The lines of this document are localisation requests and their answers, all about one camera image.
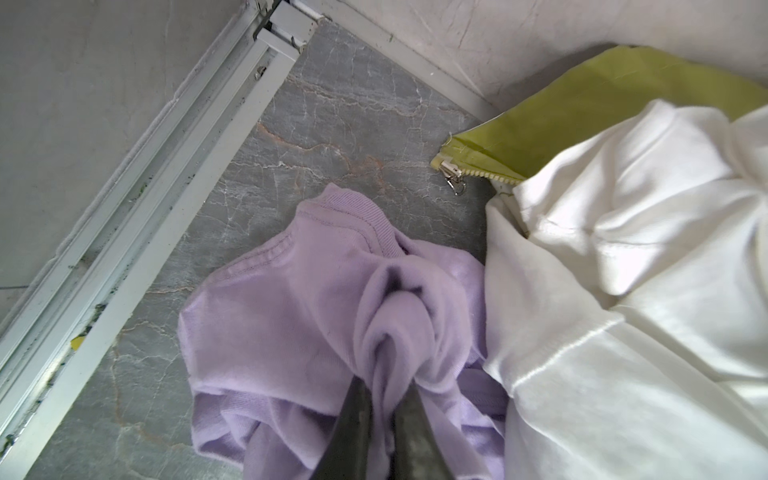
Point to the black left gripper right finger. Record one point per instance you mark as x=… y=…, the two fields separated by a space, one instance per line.
x=417 y=455

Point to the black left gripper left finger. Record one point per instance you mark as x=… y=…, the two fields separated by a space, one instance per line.
x=347 y=452

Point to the lilac purple sweatshirt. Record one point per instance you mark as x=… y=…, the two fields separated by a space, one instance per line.
x=272 y=341

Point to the white cloth garment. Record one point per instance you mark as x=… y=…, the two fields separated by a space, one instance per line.
x=626 y=300

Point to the green patterned zip cloth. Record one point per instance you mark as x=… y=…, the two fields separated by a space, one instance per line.
x=587 y=99

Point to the aluminium floor rail left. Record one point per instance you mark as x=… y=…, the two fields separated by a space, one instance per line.
x=58 y=332

